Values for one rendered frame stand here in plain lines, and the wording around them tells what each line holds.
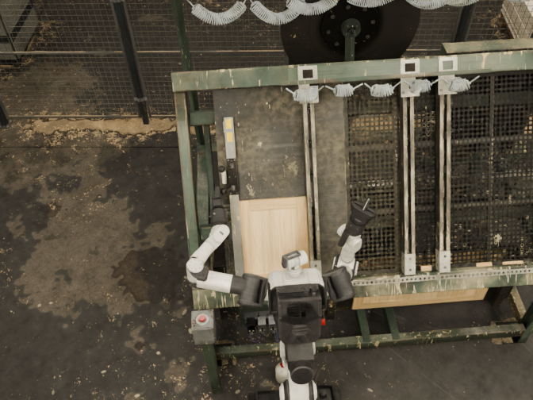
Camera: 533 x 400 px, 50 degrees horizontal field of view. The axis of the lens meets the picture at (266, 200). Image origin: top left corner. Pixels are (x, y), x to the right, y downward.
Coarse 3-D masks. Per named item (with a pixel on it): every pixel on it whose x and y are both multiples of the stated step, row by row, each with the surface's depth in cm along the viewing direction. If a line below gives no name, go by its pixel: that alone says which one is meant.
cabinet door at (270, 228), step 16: (240, 208) 316; (256, 208) 316; (272, 208) 317; (288, 208) 317; (304, 208) 318; (256, 224) 318; (272, 224) 319; (288, 224) 319; (304, 224) 319; (256, 240) 320; (272, 240) 321; (288, 240) 321; (304, 240) 321; (256, 256) 322; (272, 256) 323; (288, 256) 323; (256, 272) 324
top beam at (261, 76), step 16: (304, 64) 294; (320, 64) 294; (336, 64) 295; (352, 64) 295; (368, 64) 295; (384, 64) 296; (400, 64) 296; (432, 64) 297; (448, 64) 297; (464, 64) 298; (480, 64) 298; (496, 64) 298; (512, 64) 299; (528, 64) 299; (176, 80) 293; (192, 80) 293; (208, 80) 293; (224, 80) 294; (240, 80) 294; (256, 80) 294; (272, 80) 295; (288, 80) 295
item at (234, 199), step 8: (224, 120) 304; (232, 120) 304; (224, 128) 305; (232, 128) 305; (232, 136) 306; (232, 144) 306; (232, 152) 307; (232, 200) 313; (232, 208) 314; (232, 216) 314; (232, 224) 315; (240, 224) 317; (232, 232) 316; (240, 232) 316; (240, 240) 318; (240, 248) 318; (240, 256) 319; (240, 264) 320; (240, 272) 321
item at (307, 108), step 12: (300, 72) 294; (300, 84) 295; (312, 84) 282; (312, 96) 285; (312, 108) 301; (312, 120) 303; (312, 132) 304; (312, 144) 305; (312, 156) 308; (312, 168) 311; (312, 180) 310; (312, 192) 314; (312, 204) 316; (312, 216) 317; (312, 228) 315; (312, 240) 316; (312, 252) 317; (312, 264) 319
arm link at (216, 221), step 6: (222, 216) 292; (210, 222) 294; (216, 222) 291; (222, 222) 292; (228, 222) 296; (216, 228) 289; (228, 228) 295; (210, 234) 295; (228, 234) 293; (228, 240) 295
